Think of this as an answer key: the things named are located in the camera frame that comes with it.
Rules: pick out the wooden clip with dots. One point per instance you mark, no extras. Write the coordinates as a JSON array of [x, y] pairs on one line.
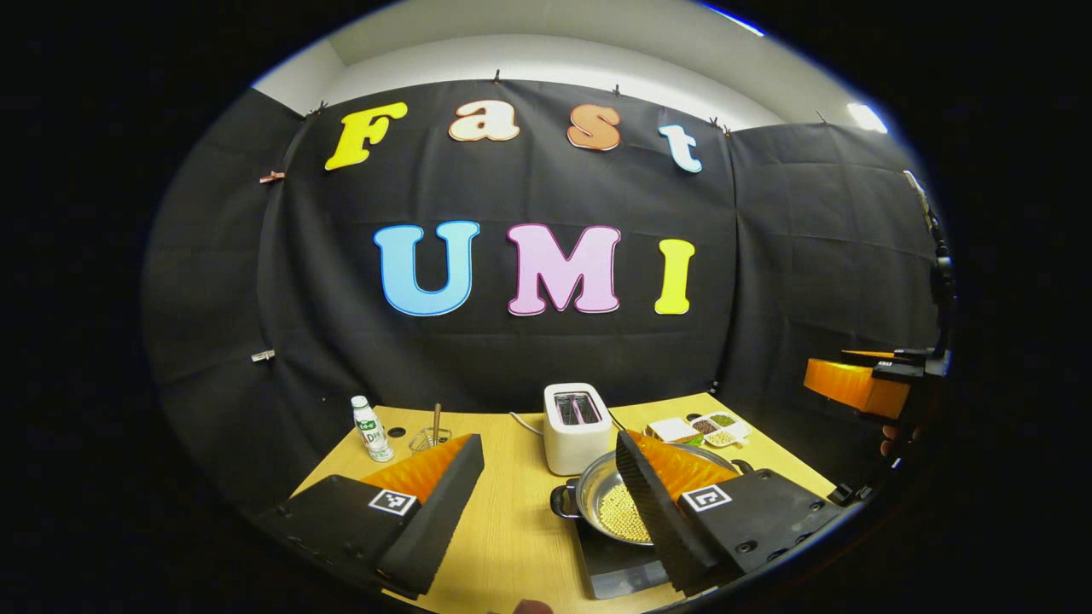
[[272, 177]]

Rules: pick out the white toaster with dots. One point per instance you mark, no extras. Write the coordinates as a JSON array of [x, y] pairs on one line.
[[576, 443]]

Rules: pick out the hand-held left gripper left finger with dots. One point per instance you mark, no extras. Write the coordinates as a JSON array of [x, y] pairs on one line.
[[435, 512]]

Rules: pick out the heap of soybeans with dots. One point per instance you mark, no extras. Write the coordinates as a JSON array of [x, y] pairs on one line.
[[627, 516]]

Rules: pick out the white tray of grains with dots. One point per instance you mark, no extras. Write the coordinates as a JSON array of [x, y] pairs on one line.
[[721, 429]]

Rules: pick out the small ceiling light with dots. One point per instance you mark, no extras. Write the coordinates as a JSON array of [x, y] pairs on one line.
[[867, 118]]

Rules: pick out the white plastic drink bottle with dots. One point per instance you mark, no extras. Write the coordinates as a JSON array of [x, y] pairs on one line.
[[372, 431]]

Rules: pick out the black induction cooktop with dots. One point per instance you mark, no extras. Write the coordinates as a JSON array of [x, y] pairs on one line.
[[623, 567]]

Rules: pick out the long ceiling light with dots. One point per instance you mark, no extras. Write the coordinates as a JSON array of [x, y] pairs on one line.
[[734, 19]]

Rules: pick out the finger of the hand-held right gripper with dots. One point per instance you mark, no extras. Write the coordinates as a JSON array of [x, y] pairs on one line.
[[853, 388], [896, 353]]

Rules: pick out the wooden stick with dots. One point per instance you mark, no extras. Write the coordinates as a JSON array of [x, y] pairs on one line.
[[436, 419]]

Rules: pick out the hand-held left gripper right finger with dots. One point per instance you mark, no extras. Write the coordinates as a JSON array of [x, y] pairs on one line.
[[657, 503]]

